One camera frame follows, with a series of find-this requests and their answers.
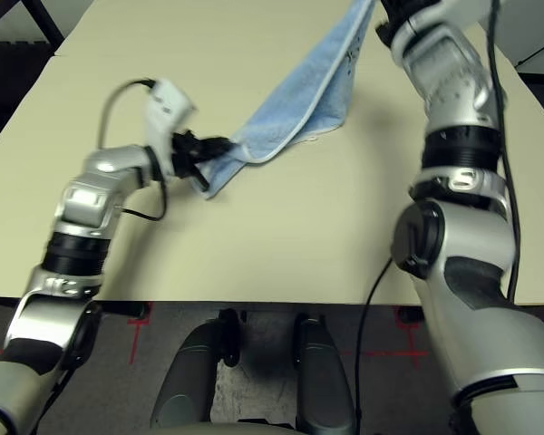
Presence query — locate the black left wrist camera cable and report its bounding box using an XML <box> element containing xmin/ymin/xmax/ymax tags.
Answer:
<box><xmin>99</xmin><ymin>79</ymin><xmax>158</xmax><ymax>150</ymax></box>

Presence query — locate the light blue terry towel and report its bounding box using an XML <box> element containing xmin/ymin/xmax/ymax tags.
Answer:
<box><xmin>203</xmin><ymin>0</ymin><xmax>377</xmax><ymax>201</ymax></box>

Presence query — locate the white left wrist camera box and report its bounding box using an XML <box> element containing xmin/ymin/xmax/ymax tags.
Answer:
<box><xmin>142</xmin><ymin>79</ymin><xmax>199</xmax><ymax>176</ymax></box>

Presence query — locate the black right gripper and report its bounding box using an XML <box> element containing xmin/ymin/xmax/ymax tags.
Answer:
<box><xmin>374</xmin><ymin>0</ymin><xmax>437</xmax><ymax>45</ymax></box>

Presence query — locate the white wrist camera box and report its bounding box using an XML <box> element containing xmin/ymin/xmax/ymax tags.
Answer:
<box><xmin>142</xmin><ymin>79</ymin><xmax>199</xmax><ymax>176</ymax></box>
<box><xmin>448</xmin><ymin>0</ymin><xmax>500</xmax><ymax>29</ymax></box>

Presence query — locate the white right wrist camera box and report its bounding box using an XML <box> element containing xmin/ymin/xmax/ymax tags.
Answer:
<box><xmin>448</xmin><ymin>0</ymin><xmax>500</xmax><ymax>29</ymax></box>

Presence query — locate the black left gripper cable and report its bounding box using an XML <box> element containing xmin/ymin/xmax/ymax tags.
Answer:
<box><xmin>120</xmin><ymin>174</ymin><xmax>168</xmax><ymax>222</ymax></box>

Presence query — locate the black foam floor mat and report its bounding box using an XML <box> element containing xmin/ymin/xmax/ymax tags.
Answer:
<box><xmin>0</xmin><ymin>40</ymin><xmax>55</xmax><ymax>158</ymax></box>

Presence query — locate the black table foot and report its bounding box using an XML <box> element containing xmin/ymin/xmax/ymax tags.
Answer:
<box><xmin>396</xmin><ymin>306</ymin><xmax>425</xmax><ymax>325</ymax></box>

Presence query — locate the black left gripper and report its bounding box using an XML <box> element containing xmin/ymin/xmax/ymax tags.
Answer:
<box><xmin>170</xmin><ymin>130</ymin><xmax>233</xmax><ymax>191</ymax></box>

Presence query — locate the black metal frame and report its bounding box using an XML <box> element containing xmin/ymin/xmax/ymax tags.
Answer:
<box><xmin>20</xmin><ymin>0</ymin><xmax>67</xmax><ymax>51</ymax></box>

